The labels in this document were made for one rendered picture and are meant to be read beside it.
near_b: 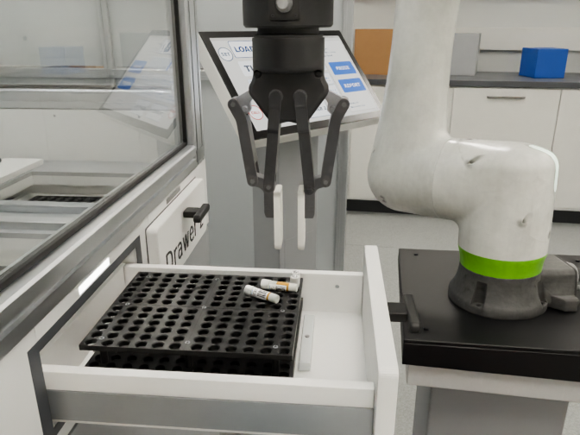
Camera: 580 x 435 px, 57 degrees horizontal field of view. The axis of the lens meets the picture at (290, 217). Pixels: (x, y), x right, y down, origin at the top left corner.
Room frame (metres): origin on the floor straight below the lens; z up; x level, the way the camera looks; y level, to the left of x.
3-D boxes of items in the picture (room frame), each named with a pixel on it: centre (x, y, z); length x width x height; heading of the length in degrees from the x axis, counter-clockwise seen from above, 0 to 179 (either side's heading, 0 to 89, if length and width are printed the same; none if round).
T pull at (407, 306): (0.53, -0.13, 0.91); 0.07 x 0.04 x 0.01; 175
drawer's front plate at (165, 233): (0.87, 0.19, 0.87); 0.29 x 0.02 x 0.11; 175
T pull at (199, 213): (0.87, 0.17, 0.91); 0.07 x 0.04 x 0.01; 175
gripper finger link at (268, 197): (0.58, 0.03, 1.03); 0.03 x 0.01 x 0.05; 86
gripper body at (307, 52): (0.58, 0.00, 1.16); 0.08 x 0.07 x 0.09; 86
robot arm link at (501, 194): (0.77, -0.32, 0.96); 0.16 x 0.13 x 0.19; 52
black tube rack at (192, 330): (0.55, 0.10, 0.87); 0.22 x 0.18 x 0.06; 85
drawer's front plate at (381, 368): (0.53, -0.10, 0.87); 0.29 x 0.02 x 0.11; 175
